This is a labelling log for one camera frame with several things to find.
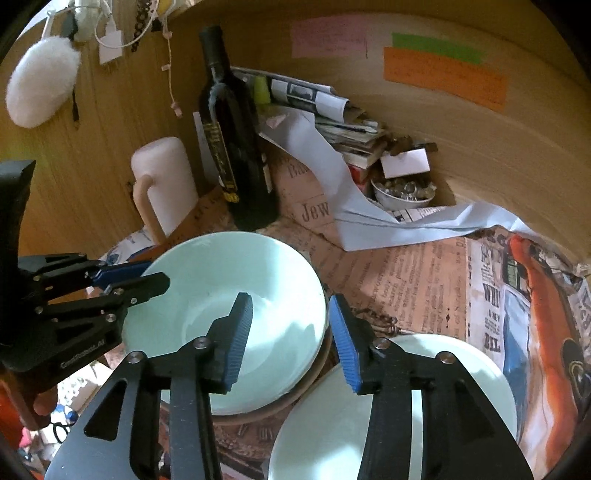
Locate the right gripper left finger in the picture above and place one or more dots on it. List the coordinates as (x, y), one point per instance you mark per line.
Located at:
(117, 435)

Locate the dark wine bottle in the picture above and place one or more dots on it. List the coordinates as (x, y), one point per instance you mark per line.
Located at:
(229, 117)

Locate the green sticky note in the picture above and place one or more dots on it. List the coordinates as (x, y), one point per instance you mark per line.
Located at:
(438, 46)

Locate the stack of magazines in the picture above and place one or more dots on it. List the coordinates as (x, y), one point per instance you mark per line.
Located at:
(360, 139)

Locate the pink sticky note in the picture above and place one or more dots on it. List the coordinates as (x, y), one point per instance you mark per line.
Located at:
(340, 36)

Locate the white folded paper sheet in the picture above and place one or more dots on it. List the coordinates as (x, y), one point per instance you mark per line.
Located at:
(360, 223)

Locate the white fluffy pompom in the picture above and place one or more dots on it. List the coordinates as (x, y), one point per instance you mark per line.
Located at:
(42, 81)

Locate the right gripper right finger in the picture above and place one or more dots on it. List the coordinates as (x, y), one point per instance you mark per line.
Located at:
(431, 406)

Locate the mint green bowl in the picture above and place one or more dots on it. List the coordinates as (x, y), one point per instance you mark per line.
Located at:
(256, 299)

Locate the white charger with cable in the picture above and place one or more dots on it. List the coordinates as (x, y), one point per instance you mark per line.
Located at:
(110, 38)

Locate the white small box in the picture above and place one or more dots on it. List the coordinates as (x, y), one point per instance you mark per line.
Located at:
(412, 162)

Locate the white plastic jug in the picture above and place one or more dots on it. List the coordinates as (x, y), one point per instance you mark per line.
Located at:
(164, 190)

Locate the vintage newspaper print mat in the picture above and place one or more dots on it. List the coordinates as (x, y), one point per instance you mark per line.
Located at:
(522, 305)

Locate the mint green dinner plate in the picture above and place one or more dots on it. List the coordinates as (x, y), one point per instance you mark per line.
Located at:
(329, 431)

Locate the orange sticky note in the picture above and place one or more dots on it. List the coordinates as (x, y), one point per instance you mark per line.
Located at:
(477, 84)

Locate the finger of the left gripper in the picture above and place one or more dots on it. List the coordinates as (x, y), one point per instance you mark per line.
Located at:
(138, 290)
(113, 274)

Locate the small bowl of trinkets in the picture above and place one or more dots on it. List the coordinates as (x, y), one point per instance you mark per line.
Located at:
(400, 194)

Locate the left hand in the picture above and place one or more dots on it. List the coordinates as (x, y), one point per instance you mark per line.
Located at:
(35, 411)

